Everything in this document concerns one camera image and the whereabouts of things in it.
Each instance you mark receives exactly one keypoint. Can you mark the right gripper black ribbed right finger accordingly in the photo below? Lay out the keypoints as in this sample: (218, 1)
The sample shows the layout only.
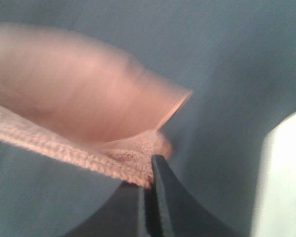
(179, 213)

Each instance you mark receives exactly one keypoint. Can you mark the black fabric table mat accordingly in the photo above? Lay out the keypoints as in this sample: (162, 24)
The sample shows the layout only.
(238, 57)

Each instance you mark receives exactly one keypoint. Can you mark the white storage bin grey rim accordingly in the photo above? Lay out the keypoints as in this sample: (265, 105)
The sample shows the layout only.
(274, 213)

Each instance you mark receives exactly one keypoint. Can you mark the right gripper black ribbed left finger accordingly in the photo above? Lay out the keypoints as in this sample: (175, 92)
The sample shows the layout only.
(122, 215)

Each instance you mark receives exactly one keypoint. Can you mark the brown microfibre towel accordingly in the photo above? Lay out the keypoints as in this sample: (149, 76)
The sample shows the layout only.
(83, 102)

